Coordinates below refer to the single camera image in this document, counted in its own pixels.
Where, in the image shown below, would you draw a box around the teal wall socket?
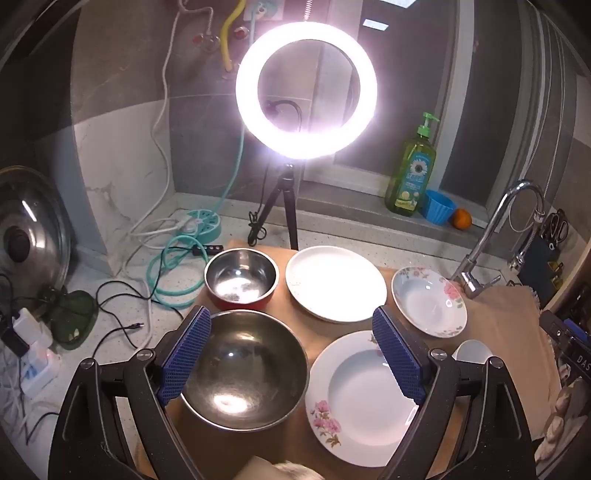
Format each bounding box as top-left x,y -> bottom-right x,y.
244,0 -> 283,21

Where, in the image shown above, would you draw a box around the white cable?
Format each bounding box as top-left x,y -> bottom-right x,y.
124,0 -> 218,278

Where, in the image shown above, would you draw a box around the white ceramic bowl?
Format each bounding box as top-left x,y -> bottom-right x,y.
451,339 -> 494,365

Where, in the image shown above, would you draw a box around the ring light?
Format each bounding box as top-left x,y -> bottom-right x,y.
235,21 -> 378,160

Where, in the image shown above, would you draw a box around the chrome faucet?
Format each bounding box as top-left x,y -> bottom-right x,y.
450,180 -> 548,300

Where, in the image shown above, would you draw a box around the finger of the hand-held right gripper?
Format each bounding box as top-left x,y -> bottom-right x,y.
539,311 -> 579,344

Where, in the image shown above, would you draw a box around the black cable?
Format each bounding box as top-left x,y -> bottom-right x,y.
95,277 -> 153,352

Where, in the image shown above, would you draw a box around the blue fluted cup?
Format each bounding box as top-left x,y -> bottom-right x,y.
422,189 -> 457,226

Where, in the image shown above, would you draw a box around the large steel bowl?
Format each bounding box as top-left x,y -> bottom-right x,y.
178,310 -> 309,432

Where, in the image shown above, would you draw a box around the steel pot lid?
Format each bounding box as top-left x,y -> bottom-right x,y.
0,166 -> 72,305

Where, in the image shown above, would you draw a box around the black knife block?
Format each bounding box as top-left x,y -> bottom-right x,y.
519,235 -> 566,296

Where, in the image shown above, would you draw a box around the person's right hand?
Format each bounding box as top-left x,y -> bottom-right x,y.
539,360 -> 585,462

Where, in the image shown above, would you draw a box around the white power strip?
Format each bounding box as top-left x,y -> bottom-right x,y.
9,346 -> 61,398

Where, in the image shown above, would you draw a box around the white charger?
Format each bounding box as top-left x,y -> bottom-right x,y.
13,309 -> 51,352

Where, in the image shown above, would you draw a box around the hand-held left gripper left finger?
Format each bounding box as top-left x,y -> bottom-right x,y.
48,305 -> 213,480

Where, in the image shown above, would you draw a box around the fluffy white cloth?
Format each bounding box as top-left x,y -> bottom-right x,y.
235,457 -> 324,480

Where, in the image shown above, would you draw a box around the black scissors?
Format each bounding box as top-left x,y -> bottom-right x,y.
540,209 -> 571,243

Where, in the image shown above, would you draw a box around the small red steel bowl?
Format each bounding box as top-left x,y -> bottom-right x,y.
204,248 -> 280,311

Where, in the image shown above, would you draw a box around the white plate grey leaf print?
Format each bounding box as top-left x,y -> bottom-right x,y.
285,246 -> 387,324

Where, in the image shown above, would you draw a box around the yellow hose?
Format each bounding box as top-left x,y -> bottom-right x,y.
221,0 -> 247,72

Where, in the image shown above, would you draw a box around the teal power strip with cable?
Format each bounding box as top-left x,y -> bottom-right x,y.
147,129 -> 247,311

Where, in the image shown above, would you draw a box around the green dish soap bottle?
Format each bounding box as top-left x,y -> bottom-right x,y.
385,112 -> 440,217

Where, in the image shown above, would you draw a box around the small floral plate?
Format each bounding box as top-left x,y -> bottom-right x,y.
392,266 -> 468,337

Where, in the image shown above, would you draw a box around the dark green leaf dish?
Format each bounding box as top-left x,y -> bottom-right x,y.
48,290 -> 99,352

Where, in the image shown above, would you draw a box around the tan towel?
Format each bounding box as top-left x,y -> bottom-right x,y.
164,237 -> 561,480

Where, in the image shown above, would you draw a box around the large floral plate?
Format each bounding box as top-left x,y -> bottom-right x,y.
305,330 -> 422,468

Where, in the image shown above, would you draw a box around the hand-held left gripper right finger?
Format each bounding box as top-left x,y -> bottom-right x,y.
372,305 -> 539,480

